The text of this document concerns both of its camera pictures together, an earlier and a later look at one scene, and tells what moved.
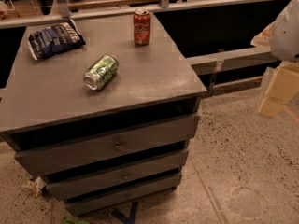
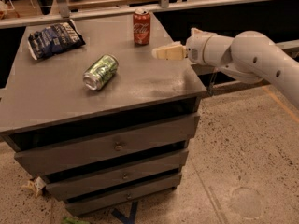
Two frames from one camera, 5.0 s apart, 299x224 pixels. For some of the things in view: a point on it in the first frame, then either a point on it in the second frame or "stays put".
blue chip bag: x=55 y=39 stays put
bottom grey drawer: x=123 y=195 stays put
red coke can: x=142 y=26 stays put
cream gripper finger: x=264 y=37 → x=195 y=45
